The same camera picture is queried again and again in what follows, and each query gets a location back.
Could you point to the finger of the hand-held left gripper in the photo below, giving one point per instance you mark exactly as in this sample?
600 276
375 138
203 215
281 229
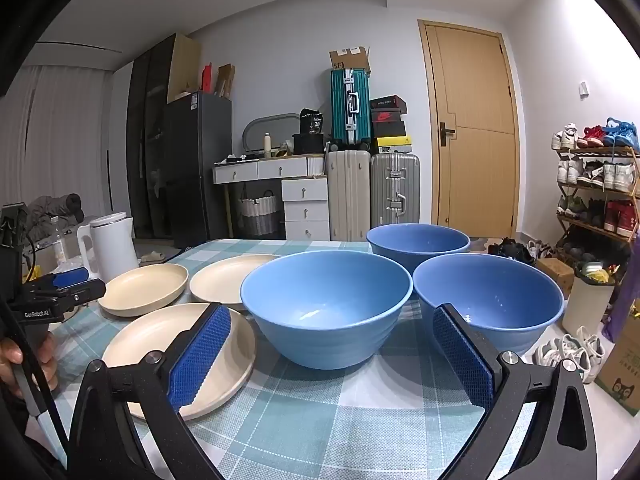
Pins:
70 276
75 294

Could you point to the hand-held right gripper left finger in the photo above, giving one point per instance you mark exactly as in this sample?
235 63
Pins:
200 355

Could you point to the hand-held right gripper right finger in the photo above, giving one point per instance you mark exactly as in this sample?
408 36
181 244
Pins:
462 360

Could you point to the cream plate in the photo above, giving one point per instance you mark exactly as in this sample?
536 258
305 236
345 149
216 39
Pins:
222 282
145 340
145 287

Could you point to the blue bowl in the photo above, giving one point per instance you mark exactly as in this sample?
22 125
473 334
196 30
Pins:
417 242
325 305
492 290

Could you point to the person's left hand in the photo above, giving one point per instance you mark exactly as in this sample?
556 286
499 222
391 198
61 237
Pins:
49 365

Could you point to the white electric kettle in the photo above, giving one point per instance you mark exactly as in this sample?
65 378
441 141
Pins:
115 247

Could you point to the dark cloth pile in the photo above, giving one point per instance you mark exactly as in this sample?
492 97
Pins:
55 210

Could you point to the beige slippers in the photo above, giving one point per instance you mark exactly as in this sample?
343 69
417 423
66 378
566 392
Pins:
152 256

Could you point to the black and white sneakers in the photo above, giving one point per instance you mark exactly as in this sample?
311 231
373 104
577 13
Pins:
512 251

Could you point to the small brown cardboard box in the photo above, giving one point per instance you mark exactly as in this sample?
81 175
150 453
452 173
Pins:
556 275

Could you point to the white trash bin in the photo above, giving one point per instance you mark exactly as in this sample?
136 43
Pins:
587 305

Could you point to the white curtain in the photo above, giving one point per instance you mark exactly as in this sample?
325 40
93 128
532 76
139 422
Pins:
65 135

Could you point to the dark wardrobe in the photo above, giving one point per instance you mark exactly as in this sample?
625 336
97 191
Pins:
145 150

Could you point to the woven laundry basket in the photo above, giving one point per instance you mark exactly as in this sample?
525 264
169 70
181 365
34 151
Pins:
257 215

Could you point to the cardboard box with green print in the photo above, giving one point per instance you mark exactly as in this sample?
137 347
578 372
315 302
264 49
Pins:
620 370

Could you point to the dark grey refrigerator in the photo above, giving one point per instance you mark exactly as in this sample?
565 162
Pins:
197 170

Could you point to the purple bag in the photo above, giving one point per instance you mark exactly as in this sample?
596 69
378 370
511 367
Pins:
625 305

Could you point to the wooden shoe rack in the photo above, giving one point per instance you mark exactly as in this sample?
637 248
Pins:
565 220

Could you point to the white drawer unit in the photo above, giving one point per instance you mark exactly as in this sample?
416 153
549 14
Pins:
306 210

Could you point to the silver suitcase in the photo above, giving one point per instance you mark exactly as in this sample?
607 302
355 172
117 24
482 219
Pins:
395 190

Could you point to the white desk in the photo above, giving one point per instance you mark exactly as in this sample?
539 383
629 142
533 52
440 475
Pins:
250 170

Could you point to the beige suitcase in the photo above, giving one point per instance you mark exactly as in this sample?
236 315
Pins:
349 195

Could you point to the white bottle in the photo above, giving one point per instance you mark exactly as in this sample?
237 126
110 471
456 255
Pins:
268 146

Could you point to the shoe rack with shoes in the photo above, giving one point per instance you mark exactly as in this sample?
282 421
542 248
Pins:
595 175

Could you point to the black storage box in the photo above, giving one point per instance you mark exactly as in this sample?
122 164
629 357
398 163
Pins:
308 144

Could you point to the flat cardboard box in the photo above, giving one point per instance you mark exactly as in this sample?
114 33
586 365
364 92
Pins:
182 67

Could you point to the red packet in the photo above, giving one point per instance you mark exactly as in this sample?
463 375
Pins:
206 79

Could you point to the oval mirror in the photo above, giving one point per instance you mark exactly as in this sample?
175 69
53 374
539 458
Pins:
270 125

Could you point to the brown paper bag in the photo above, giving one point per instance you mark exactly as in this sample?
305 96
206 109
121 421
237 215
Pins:
226 81

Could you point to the wooden door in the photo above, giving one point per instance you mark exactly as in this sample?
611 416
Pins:
475 110

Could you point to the red shoe box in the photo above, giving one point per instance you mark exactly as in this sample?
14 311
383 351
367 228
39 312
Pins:
386 116

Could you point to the black bag with label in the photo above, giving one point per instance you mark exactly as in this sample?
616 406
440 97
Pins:
312 121

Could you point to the teal suitcase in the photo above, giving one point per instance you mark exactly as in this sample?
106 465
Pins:
350 107

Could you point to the white wall switch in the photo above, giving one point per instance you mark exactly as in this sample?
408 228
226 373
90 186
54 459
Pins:
584 87

